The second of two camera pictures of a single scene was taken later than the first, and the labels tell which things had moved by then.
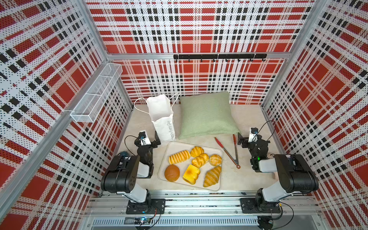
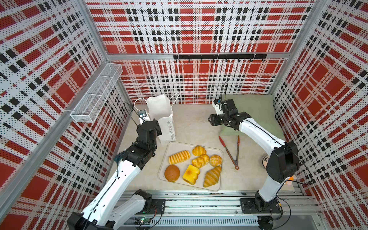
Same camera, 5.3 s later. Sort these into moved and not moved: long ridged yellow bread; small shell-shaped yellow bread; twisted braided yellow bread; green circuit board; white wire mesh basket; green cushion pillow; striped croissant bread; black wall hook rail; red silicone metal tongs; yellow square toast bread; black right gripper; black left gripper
Moved: black right gripper; green cushion pillow; black left gripper; red silicone metal tongs
Not moved: green circuit board; striped croissant bread; yellow square toast bread; black wall hook rail; small shell-shaped yellow bread; long ridged yellow bread; twisted braided yellow bread; white wire mesh basket
